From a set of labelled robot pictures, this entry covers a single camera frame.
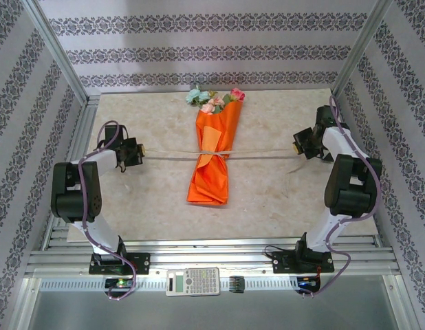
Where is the beige ribbon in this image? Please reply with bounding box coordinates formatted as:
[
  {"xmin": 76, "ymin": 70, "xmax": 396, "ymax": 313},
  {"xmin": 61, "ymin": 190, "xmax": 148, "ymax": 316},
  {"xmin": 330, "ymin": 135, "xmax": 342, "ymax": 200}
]
[{"xmin": 143, "ymin": 146, "xmax": 312, "ymax": 199}]

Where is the light blue artificial flower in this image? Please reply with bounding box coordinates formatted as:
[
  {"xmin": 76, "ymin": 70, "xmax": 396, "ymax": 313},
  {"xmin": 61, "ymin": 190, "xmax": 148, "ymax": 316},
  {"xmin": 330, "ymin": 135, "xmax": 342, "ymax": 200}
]
[{"xmin": 186, "ymin": 87, "xmax": 204, "ymax": 106}]

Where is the orange wrapping paper sheet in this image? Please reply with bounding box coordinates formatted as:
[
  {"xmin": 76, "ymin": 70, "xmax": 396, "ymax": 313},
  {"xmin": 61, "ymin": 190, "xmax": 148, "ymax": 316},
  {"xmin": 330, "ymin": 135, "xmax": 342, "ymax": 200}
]
[{"xmin": 186, "ymin": 101, "xmax": 243, "ymax": 208}]

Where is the slotted metal strip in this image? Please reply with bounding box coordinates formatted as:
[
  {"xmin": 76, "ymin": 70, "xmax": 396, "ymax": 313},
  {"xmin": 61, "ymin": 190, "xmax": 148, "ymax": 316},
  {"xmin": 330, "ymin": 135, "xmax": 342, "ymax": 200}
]
[{"xmin": 39, "ymin": 276, "xmax": 322, "ymax": 293}]

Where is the white scientific calculator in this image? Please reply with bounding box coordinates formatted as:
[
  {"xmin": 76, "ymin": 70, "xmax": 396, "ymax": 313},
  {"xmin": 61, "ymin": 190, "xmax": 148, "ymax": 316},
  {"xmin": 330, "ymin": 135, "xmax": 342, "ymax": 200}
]
[{"xmin": 165, "ymin": 267, "xmax": 221, "ymax": 297}]

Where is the black clipper comb guard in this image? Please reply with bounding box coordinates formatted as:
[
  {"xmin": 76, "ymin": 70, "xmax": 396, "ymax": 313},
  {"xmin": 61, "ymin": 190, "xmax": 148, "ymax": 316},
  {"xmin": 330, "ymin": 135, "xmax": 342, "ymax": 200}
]
[{"xmin": 228, "ymin": 275, "xmax": 246, "ymax": 294}]

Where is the grey metal shelf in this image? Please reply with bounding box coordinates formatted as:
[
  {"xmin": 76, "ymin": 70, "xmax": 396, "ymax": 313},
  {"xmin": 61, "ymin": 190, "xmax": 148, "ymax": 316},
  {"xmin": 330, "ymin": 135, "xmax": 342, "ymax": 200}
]
[{"xmin": 12, "ymin": 274, "xmax": 416, "ymax": 330}]

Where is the aluminium side rail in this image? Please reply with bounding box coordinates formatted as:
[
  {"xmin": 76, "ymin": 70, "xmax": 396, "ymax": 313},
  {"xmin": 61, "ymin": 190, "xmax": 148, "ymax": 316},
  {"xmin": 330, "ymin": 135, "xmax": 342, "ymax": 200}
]
[{"xmin": 42, "ymin": 96, "xmax": 100, "ymax": 250}]

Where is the aluminium frame post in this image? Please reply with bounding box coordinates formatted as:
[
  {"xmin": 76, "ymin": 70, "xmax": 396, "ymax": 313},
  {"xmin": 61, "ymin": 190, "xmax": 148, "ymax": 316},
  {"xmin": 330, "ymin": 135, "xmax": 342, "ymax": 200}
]
[
  {"xmin": 21, "ymin": 0, "xmax": 89, "ymax": 106},
  {"xmin": 331, "ymin": 0, "xmax": 395, "ymax": 100}
]

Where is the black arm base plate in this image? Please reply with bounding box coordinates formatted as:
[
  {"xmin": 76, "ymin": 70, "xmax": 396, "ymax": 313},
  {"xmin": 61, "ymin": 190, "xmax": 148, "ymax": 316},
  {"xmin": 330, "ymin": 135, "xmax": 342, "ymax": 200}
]
[
  {"xmin": 272, "ymin": 250, "xmax": 336, "ymax": 275},
  {"xmin": 89, "ymin": 252, "xmax": 151, "ymax": 276}
]

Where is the aluminium cross rail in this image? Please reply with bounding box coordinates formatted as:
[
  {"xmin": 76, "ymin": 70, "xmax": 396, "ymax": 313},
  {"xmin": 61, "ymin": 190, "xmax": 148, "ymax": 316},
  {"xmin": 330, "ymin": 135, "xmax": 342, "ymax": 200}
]
[{"xmin": 26, "ymin": 239, "xmax": 401, "ymax": 276}]

